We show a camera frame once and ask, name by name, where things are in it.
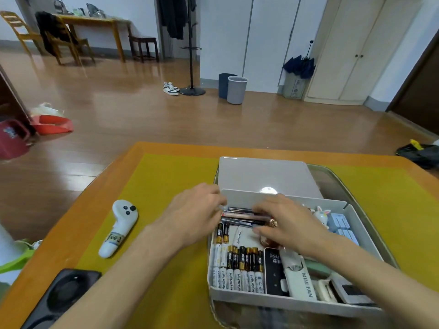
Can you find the person's right hand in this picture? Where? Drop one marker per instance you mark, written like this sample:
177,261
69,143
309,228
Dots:
295,226

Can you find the person's left hand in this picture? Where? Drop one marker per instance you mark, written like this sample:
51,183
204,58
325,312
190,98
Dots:
192,215

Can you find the red cylindrical can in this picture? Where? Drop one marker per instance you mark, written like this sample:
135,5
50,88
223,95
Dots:
273,222

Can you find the white bunny figurine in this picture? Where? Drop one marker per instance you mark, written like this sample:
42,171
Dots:
322,217

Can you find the red marker pen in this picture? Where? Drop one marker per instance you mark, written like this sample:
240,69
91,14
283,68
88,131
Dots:
236,213

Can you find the bundle of black pens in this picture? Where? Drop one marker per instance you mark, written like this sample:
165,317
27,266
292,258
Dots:
240,220

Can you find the white storage box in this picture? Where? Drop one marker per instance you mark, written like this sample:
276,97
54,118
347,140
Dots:
240,196

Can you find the black WiFi device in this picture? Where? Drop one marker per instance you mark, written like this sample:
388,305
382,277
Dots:
274,274

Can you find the white camera device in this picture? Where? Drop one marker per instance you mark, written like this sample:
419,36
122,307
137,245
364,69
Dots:
301,280

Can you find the white box lid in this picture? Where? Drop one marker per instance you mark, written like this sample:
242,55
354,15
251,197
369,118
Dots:
260,174

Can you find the pile of small batteries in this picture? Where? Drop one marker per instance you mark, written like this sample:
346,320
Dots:
236,270

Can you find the white remote control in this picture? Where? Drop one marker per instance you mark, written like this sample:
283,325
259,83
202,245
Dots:
326,291

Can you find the person's right forearm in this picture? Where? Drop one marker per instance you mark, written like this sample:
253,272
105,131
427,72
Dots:
377,287

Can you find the person's left forearm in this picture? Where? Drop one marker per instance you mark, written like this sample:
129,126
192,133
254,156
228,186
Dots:
120,287

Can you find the yellow table mat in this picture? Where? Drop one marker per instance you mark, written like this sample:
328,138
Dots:
161,181

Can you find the stainless steel tray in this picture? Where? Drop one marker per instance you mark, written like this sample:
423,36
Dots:
332,181

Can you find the white handheld controller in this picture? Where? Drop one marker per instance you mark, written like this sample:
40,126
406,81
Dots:
121,215

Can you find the black coat stand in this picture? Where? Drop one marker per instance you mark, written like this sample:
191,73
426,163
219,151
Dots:
192,91

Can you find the white sneaker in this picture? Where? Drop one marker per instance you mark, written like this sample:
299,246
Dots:
168,84
170,92

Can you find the gray trash bin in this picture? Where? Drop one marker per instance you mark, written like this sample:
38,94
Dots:
237,90

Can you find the dark blue trash bin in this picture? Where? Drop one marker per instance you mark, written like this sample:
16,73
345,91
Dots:
223,85

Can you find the gray metal safe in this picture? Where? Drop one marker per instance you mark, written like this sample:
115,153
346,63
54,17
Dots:
294,87

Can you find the black garbage bag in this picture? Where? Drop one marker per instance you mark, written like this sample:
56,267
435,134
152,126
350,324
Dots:
420,155

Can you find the black smartphone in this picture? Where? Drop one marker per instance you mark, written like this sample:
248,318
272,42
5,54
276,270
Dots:
65,294

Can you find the navy folded umbrella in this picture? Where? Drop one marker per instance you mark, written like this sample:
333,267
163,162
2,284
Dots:
298,66

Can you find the red plastic bag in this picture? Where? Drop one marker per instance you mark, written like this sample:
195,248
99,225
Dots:
51,125

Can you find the dark brown door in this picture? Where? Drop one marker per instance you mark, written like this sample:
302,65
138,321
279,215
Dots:
418,99

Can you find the dark wooden stool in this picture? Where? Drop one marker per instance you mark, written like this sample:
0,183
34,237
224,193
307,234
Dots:
144,39

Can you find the cream two-door cabinet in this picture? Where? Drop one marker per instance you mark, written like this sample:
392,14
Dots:
350,51

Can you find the white built-in wardrobe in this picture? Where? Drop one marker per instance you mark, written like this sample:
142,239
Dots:
267,41

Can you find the green and white chair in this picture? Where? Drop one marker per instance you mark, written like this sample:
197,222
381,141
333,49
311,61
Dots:
8,253

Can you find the maroon plastic bucket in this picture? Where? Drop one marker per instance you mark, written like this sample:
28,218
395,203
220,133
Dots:
12,140

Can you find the dark hanging coat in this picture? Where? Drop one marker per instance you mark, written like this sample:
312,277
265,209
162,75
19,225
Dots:
173,13

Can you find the dark wooden cabinet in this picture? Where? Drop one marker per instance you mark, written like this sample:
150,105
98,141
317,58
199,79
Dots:
8,95

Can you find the wooden side table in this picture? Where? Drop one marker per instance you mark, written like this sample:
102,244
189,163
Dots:
92,19

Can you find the silver pot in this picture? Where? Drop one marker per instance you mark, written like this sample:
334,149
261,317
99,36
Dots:
94,10

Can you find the black jacket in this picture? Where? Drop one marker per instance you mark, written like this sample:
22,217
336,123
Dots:
48,29

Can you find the silver kettle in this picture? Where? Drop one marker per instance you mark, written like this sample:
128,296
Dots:
61,6

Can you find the light wooden chair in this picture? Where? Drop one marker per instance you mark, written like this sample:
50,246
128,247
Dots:
19,27

